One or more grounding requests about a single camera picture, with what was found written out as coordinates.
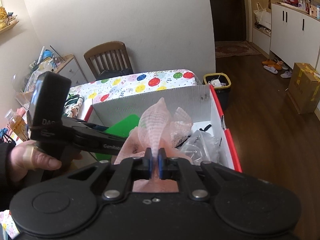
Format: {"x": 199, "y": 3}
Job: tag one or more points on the small white drawer cabinet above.
{"x": 68, "y": 68}

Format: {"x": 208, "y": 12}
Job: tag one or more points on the yellow woven ornament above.
{"x": 3, "y": 18}

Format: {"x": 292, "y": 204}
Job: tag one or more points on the pink mesh bath pouf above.
{"x": 157, "y": 128}

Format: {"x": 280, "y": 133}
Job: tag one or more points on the clear bubble wrap bag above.
{"x": 201, "y": 146}

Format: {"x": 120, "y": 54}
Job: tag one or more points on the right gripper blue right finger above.
{"x": 185, "y": 175}

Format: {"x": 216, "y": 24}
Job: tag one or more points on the brown cardboard box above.
{"x": 303, "y": 88}

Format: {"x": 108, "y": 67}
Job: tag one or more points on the brown wooden chair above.
{"x": 108, "y": 60}

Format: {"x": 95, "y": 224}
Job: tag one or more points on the person's left hand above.
{"x": 25, "y": 157}

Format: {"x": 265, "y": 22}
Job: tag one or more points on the wooden wall shelf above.
{"x": 7, "y": 28}

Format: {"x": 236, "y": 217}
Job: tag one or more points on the patterned door mat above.
{"x": 234, "y": 48}

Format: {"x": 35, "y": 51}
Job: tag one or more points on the white tote bag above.
{"x": 263, "y": 17}

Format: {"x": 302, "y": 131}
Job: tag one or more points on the orange drink plastic bottle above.
{"x": 17, "y": 124}

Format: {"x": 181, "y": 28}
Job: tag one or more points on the colourful balloon tablecloth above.
{"x": 90, "y": 93}

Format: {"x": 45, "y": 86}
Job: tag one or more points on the white wall cabinet unit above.
{"x": 293, "y": 31}

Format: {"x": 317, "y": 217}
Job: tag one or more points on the clear plastic bag of items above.
{"x": 30, "y": 86}

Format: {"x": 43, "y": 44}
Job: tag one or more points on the black yellow waste bin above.
{"x": 222, "y": 86}

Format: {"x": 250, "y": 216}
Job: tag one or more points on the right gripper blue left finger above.
{"x": 125, "y": 174}

